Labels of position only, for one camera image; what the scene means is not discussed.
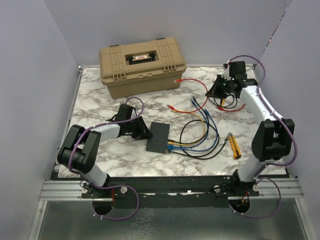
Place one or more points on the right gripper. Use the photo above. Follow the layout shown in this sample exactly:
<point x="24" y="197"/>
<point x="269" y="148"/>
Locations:
<point x="215" y="91"/>

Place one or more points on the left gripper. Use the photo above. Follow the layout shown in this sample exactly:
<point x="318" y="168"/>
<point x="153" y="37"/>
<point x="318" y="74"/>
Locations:
<point x="143" y="132"/>

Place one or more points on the dark grey network switch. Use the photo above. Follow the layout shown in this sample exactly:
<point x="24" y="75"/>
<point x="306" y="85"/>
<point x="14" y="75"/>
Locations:
<point x="158" y="143"/>

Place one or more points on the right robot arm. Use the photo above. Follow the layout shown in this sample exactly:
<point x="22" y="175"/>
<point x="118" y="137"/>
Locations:
<point x="273" y="138"/>

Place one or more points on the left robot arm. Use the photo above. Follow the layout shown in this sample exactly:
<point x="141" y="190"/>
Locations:
<point x="79" y="150"/>

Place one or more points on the tan plastic toolbox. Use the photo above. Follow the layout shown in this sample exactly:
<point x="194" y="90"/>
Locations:
<point x="144" y="67"/>

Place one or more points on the yellow utility knife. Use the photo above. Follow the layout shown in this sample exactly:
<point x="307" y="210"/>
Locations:
<point x="235" y="148"/>

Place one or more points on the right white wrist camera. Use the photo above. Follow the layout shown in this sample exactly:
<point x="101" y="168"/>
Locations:
<point x="226" y="73"/>

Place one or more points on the black mounting base plate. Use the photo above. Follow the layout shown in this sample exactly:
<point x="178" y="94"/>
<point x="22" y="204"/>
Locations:
<point x="170" y="192"/>

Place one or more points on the aluminium front rail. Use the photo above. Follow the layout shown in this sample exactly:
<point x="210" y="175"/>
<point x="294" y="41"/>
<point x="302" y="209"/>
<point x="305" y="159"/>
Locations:
<point x="289" y="188"/>

